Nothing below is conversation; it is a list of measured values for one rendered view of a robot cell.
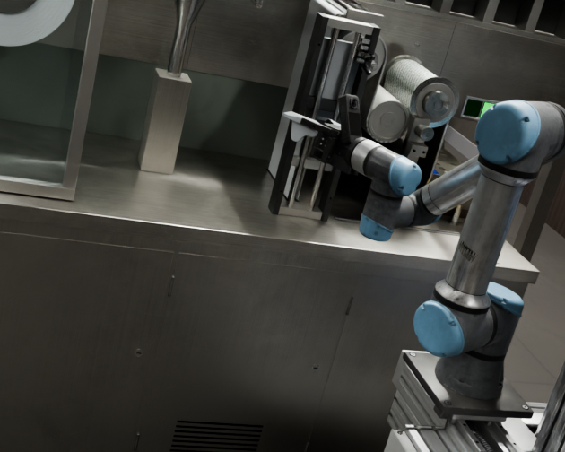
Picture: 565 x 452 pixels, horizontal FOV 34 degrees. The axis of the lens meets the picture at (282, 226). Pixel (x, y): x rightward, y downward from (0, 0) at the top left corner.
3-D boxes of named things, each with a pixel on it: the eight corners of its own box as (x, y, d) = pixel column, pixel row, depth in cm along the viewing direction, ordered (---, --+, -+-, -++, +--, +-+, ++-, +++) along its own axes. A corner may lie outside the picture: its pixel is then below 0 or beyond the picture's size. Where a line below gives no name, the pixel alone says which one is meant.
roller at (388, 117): (363, 137, 263) (375, 97, 259) (337, 110, 285) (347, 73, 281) (402, 143, 267) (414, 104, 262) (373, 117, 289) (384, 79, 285)
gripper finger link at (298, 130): (273, 134, 213) (311, 148, 212) (282, 109, 212) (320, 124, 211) (276, 133, 216) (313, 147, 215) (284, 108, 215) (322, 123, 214)
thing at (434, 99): (424, 93, 259) (450, 90, 261) (421, 91, 261) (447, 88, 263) (425, 119, 263) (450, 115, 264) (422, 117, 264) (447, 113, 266)
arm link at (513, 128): (487, 359, 196) (578, 112, 177) (443, 372, 186) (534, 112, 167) (444, 331, 204) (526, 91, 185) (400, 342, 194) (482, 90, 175)
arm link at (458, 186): (583, 91, 188) (411, 192, 222) (553, 91, 180) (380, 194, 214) (605, 143, 185) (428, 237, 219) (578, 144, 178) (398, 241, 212)
